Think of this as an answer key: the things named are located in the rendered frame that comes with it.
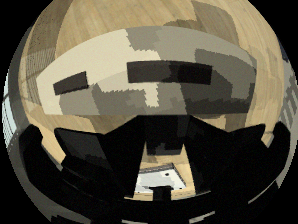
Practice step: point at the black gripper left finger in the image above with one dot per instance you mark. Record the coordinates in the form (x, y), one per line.
(119, 151)

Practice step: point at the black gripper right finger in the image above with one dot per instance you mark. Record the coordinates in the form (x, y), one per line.
(211, 149)

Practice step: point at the black two-prong plug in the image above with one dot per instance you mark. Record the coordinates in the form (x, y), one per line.
(165, 134)

